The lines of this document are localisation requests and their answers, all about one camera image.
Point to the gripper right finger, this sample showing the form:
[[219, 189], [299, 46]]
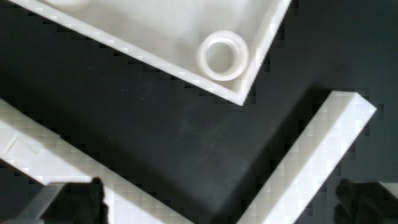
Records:
[[367, 204]]

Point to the white square tabletop tray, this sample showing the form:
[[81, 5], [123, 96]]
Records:
[[202, 38]]

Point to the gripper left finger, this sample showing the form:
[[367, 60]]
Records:
[[67, 204]]

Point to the white U-shaped fence wall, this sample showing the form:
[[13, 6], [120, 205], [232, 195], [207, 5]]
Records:
[[56, 163]]

